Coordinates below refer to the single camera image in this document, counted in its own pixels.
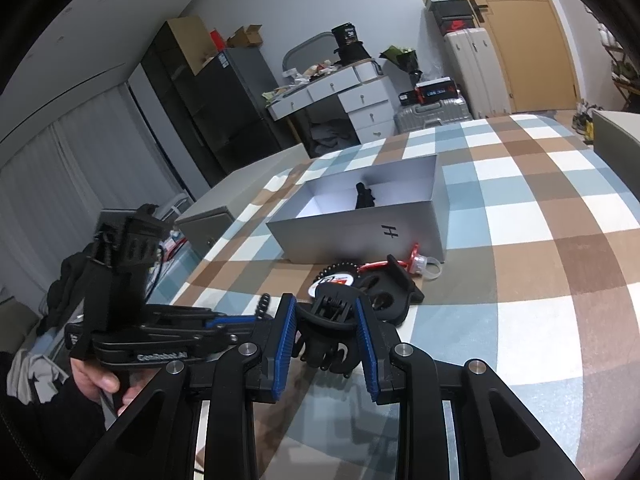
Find grey refrigerator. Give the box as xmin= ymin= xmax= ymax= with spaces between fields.
xmin=192 ymin=47 xmax=283 ymax=186

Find open cardboard box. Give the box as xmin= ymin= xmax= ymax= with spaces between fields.
xmin=227 ymin=25 xmax=264 ymax=48

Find black wardrobe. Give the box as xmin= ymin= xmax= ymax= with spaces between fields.
xmin=140 ymin=16 xmax=226 ymax=191

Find white curtain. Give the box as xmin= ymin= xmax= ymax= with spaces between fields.
xmin=0 ymin=82 xmax=196 ymax=306

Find silver suitcase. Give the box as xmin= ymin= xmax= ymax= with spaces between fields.
xmin=393 ymin=97 xmax=473 ymax=136

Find black shoe box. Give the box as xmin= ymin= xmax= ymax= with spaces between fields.
xmin=430 ymin=2 xmax=476 ymax=36

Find white suitcase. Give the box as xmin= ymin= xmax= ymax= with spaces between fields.
xmin=442 ymin=27 xmax=512 ymax=118

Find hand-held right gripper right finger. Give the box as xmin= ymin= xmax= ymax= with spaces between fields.
xmin=352 ymin=295 xmax=586 ymax=480

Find large black claw hair clip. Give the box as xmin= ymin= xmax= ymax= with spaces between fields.
xmin=295 ymin=282 xmax=363 ymax=376

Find dark clothes pile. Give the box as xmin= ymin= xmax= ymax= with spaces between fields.
xmin=37 ymin=252 xmax=88 ymax=336

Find small black hair clip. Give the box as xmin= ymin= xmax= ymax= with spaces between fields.
xmin=352 ymin=181 xmax=377 ymax=211

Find grey cardboard box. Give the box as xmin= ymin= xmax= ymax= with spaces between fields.
xmin=265 ymin=155 xmax=449 ymax=267

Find dark clothes under desk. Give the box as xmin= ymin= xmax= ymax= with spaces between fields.
xmin=305 ymin=120 xmax=361 ymax=158

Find pile of desk clutter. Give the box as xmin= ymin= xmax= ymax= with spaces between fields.
xmin=265 ymin=57 xmax=351 ymax=106

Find wooden door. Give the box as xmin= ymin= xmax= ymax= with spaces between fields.
xmin=435 ymin=0 xmax=583 ymax=113

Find black round hat boxes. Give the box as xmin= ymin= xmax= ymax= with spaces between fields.
xmin=331 ymin=22 xmax=372 ymax=66

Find white desk with drawers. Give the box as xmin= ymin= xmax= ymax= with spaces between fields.
xmin=265 ymin=57 xmax=396 ymax=146

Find red clear toy ring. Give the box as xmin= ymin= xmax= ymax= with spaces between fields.
xmin=406 ymin=244 xmax=444 ymax=281

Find grey low cabinet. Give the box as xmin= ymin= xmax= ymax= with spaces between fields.
xmin=175 ymin=142 xmax=306 ymax=261

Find black bead bracelet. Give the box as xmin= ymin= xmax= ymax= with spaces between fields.
xmin=312 ymin=258 xmax=360 ymax=286

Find black and red box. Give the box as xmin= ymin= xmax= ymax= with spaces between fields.
xmin=415 ymin=77 xmax=458 ymax=106

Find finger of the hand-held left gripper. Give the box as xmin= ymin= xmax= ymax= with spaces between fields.
xmin=200 ymin=309 xmax=262 ymax=332
xmin=189 ymin=327 xmax=266 ymax=361

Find dark wrapped flower bouquet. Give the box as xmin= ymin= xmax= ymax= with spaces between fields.
xmin=380 ymin=45 xmax=423 ymax=83

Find person's left forearm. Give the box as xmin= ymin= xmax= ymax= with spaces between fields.
xmin=0 ymin=385 xmax=111 ymax=480

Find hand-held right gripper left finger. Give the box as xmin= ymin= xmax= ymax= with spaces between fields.
xmin=72 ymin=294 xmax=301 ymax=480

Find black fabric hair accessory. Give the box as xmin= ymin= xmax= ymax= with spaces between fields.
xmin=357 ymin=254 xmax=426 ymax=326

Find grey white garment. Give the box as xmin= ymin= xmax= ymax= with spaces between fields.
xmin=7 ymin=350 xmax=68 ymax=406

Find pale grey cabinet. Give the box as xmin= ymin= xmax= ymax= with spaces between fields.
xmin=591 ymin=109 xmax=640 ymax=171

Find person's left hand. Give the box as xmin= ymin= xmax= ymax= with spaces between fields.
xmin=70 ymin=355 xmax=147 ymax=417

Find wooden shoe rack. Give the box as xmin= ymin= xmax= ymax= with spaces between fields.
xmin=597 ymin=25 xmax=640 ymax=111

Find grey arched mirror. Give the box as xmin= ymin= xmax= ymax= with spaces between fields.
xmin=282 ymin=31 xmax=336 ymax=73

